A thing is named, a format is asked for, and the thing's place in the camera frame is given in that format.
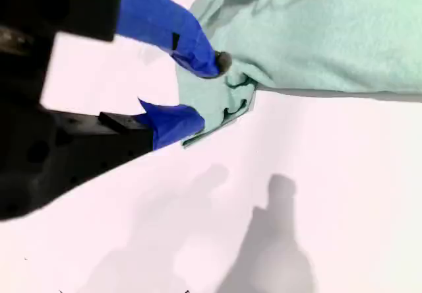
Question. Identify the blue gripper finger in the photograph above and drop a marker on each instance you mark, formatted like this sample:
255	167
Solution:
158	19
174	124

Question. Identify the pale green T-shirt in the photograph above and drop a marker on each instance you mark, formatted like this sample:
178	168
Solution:
313	42

